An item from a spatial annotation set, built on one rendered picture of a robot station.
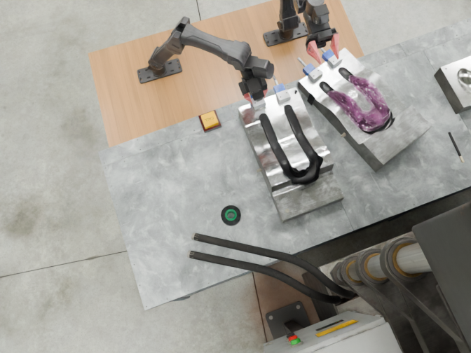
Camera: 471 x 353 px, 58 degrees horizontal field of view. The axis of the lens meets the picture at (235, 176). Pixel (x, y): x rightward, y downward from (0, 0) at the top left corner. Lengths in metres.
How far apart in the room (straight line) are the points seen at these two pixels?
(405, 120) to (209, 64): 0.88
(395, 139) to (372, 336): 0.93
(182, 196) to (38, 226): 1.30
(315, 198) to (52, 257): 1.69
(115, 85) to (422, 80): 1.36
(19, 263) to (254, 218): 1.62
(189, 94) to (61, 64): 1.45
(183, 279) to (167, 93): 0.81
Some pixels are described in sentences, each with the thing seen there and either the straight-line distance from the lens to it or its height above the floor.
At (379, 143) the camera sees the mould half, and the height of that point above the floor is 0.91.
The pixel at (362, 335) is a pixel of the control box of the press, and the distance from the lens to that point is 1.06.
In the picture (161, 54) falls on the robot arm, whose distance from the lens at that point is 1.78.
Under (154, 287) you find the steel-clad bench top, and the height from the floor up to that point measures 0.80.
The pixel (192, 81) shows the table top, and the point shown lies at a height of 0.80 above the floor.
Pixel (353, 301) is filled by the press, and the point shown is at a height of 0.78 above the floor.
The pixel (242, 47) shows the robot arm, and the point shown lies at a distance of 1.53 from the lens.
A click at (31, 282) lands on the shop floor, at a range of 2.83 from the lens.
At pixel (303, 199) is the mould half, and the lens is 1.69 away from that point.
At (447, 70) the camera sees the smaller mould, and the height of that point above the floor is 0.87.
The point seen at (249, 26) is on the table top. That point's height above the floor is 0.80.
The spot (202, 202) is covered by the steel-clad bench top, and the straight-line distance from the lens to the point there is 1.75.
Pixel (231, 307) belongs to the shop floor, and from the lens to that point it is 2.50.
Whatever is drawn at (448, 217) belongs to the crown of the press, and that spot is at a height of 1.94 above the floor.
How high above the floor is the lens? 2.50
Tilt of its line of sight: 74 degrees down
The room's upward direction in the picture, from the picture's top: 10 degrees counter-clockwise
